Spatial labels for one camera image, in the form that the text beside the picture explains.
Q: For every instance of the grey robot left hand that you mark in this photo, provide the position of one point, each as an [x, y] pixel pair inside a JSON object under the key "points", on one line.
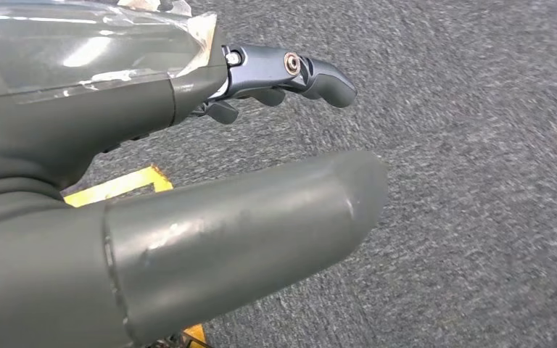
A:
{"points": [[240, 230]]}

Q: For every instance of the yellow floor tape square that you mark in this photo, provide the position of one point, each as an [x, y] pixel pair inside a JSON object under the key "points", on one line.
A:
{"points": [[115, 185]]}

